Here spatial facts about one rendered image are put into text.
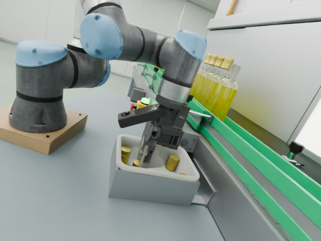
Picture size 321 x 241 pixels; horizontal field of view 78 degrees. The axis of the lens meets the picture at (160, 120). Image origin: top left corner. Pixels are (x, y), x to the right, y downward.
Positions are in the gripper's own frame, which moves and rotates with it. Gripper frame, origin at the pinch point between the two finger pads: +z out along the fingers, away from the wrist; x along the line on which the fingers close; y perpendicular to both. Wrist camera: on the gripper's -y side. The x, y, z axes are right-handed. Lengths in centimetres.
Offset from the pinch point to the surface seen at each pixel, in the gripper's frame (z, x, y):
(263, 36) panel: -48, 28, 39
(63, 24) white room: -11, 611, -156
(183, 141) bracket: -4.8, 11.1, 15.4
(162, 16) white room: -127, 608, 102
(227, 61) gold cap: -34.1, 23.0, 25.7
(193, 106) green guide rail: -14.4, 24.5, 20.8
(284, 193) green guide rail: -13.2, -21.5, 22.3
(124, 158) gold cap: 1.2, 4.5, -3.5
